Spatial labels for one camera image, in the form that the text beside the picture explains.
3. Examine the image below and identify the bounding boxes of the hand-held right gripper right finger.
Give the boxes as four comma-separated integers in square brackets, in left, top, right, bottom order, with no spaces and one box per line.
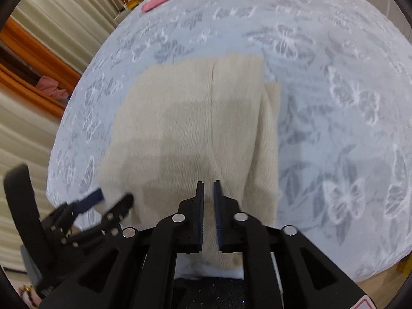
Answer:
[213,180,369,309]

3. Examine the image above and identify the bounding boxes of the beige curtain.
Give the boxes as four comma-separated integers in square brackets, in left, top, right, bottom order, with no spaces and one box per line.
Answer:
[0,0,119,271]

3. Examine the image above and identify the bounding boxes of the person's left hand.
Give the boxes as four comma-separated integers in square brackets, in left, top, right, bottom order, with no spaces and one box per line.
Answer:
[19,283,42,308]

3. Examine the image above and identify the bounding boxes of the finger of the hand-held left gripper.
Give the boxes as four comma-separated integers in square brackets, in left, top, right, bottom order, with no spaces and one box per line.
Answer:
[61,189,104,221]
[69,194,135,248]

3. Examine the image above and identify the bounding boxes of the pink folded cloth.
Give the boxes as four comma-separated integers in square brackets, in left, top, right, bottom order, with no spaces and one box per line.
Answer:
[141,0,178,13]

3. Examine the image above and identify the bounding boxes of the beige sweater with black hearts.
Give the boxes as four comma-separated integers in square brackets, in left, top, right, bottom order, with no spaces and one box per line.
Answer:
[97,55,280,271]

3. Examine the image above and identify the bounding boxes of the pink clothes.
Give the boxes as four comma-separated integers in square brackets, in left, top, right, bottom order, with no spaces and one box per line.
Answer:
[35,75,70,100]

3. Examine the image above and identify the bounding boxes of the grey butterfly print bedspread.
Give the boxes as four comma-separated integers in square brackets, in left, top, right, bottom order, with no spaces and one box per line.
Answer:
[47,0,412,280]

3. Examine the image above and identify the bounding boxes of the white nightstand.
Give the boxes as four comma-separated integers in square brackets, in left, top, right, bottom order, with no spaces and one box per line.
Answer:
[114,5,139,23]

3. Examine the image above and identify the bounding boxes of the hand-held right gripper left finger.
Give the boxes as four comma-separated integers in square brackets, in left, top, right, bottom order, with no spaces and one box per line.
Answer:
[39,181,205,309]

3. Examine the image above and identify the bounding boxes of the orange curtain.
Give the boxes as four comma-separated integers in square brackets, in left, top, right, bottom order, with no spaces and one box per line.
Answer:
[0,18,82,118]

